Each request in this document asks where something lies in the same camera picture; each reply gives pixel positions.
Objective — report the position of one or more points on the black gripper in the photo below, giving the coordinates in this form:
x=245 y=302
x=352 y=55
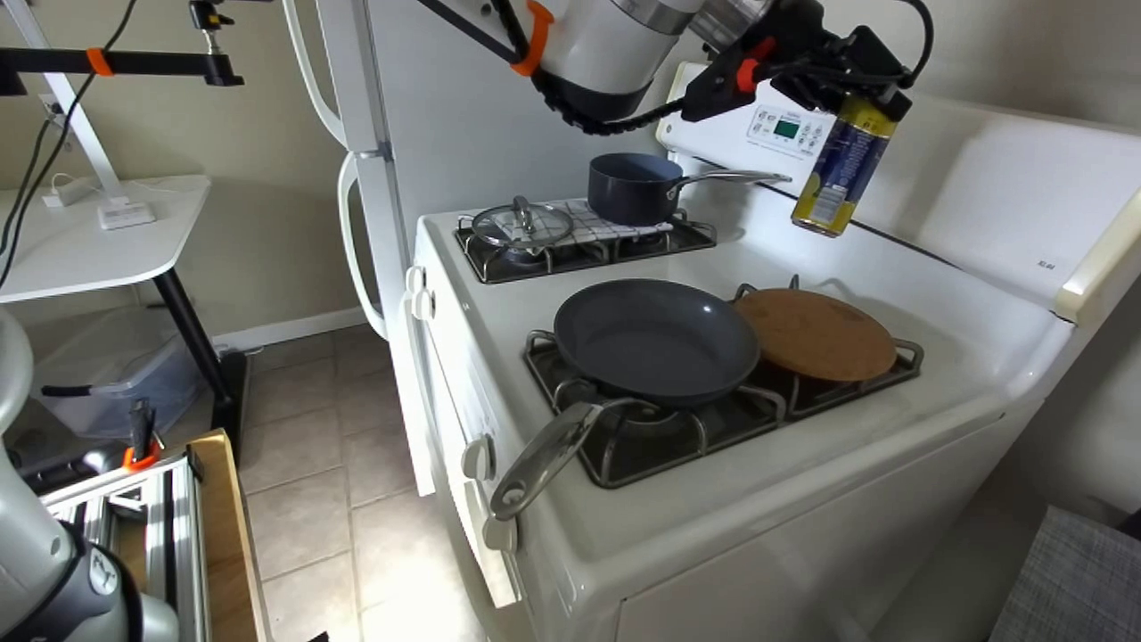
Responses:
x=831 y=55

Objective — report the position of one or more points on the blue yellow lemon soda can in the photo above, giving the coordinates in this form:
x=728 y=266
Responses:
x=841 y=180

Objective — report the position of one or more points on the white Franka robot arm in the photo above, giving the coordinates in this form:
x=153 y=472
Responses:
x=594 y=48

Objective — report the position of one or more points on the round wooden mat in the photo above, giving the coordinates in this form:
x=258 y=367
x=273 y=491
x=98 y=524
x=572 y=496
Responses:
x=821 y=339

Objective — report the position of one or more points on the black stove burner grate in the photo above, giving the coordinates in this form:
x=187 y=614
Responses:
x=716 y=422
x=617 y=245

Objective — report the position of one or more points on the white stove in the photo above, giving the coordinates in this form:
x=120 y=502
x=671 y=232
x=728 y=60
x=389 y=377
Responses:
x=831 y=474

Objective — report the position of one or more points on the blue saucepan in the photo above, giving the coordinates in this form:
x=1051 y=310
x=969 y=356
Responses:
x=628 y=188

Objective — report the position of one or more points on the grey frying pan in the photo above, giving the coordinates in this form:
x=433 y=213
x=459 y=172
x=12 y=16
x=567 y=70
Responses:
x=655 y=339

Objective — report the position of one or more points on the glass pot lid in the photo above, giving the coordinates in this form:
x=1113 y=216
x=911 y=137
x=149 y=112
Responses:
x=521 y=228

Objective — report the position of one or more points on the white refrigerator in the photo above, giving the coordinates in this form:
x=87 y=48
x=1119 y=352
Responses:
x=476 y=118

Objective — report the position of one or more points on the grey woven basket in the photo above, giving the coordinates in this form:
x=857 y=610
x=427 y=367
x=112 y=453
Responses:
x=1070 y=581

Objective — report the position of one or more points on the small white box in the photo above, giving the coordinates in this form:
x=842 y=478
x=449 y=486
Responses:
x=125 y=213

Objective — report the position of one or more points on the wooden board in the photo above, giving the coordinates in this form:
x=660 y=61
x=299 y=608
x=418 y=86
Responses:
x=233 y=548

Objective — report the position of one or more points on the white table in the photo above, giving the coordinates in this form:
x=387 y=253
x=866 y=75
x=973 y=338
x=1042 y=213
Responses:
x=93 y=250

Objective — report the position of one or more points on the clear plastic storage bin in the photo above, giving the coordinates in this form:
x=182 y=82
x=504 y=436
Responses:
x=120 y=381

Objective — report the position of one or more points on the orange clamp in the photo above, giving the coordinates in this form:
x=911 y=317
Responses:
x=145 y=449

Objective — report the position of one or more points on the aluminium frame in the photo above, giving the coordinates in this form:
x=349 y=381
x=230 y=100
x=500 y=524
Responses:
x=180 y=548

